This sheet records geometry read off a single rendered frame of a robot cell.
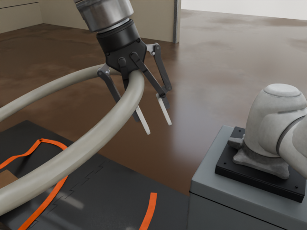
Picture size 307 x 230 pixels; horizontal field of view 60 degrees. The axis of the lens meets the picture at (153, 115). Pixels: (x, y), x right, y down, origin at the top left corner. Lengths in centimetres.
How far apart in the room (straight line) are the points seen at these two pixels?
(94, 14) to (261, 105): 59
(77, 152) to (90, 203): 159
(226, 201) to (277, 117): 32
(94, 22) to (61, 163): 25
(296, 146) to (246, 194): 24
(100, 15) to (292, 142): 60
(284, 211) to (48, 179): 74
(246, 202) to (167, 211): 99
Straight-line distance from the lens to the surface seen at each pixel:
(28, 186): 36
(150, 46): 53
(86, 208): 192
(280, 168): 98
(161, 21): 542
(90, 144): 36
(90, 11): 48
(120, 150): 235
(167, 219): 182
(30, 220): 197
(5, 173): 220
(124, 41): 48
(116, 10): 47
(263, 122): 88
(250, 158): 98
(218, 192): 93
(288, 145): 83
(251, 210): 95
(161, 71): 53
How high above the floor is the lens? 146
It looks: 31 degrees down
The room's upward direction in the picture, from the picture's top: straight up
